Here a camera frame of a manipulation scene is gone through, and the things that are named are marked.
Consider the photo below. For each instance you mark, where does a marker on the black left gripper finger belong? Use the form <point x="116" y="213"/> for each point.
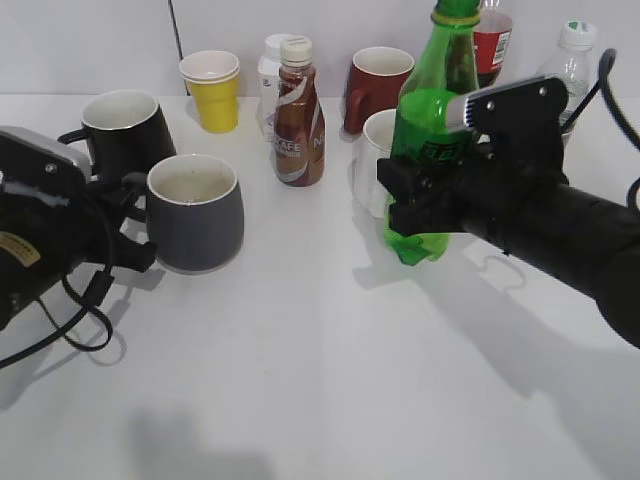
<point x="120" y="251"/>
<point x="117" y="198"/>

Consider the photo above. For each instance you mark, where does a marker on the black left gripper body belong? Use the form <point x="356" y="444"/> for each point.
<point x="48" y="226"/>

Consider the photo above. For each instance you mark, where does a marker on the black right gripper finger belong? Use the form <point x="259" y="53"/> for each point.
<point x="425" y="198"/>

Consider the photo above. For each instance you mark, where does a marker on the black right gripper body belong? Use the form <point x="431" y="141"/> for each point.
<point x="516" y="189"/>

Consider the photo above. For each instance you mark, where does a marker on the dark grey ceramic mug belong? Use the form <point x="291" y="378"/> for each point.
<point x="194" y="211"/>

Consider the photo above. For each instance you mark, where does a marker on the green soda bottle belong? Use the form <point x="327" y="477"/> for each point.
<point x="446" y="68"/>

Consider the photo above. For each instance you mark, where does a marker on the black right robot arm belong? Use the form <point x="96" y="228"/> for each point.
<point x="600" y="258"/>

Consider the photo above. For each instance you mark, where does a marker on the yellow paper cup stack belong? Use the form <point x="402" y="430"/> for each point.
<point x="212" y="80"/>

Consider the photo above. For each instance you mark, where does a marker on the black ceramic mug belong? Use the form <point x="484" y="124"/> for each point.
<point x="125" y="132"/>

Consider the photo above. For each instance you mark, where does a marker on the white ceramic mug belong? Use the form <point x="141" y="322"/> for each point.
<point x="375" y="143"/>

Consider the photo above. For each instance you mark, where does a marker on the clear water bottle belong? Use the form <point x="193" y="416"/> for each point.
<point x="570" y="62"/>

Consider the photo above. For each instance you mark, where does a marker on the cola bottle red label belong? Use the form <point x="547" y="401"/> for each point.
<point x="491" y="40"/>

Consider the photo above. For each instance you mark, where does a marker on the dark red ceramic mug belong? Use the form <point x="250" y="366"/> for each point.
<point x="375" y="79"/>

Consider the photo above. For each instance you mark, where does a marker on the brown coffee drink bottle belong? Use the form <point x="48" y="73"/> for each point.
<point x="299" y="128"/>

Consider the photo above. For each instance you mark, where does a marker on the white milk drink bottle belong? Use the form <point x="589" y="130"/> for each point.
<point x="268" y="81"/>

